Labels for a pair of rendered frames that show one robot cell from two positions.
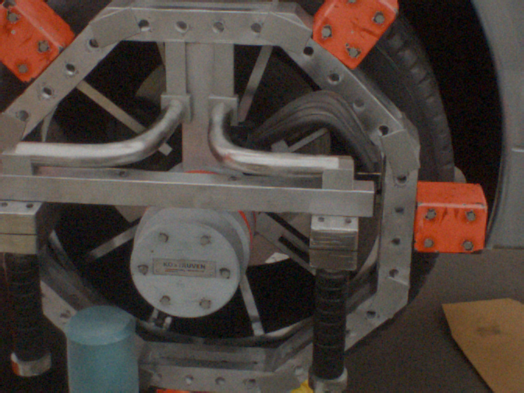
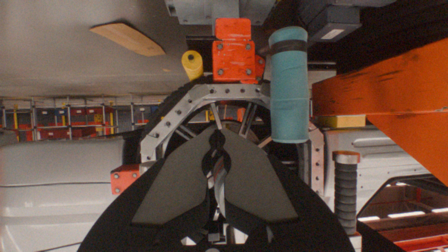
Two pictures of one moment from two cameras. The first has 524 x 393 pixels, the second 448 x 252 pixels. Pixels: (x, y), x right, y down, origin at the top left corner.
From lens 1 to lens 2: 0.96 m
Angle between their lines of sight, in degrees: 26
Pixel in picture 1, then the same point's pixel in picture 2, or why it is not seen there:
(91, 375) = (299, 119)
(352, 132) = not seen: outside the picture
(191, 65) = (242, 240)
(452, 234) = (124, 180)
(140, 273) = not seen: hidden behind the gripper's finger
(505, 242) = (116, 143)
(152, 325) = (257, 103)
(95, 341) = (296, 141)
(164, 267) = not seen: hidden behind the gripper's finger
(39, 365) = (345, 161)
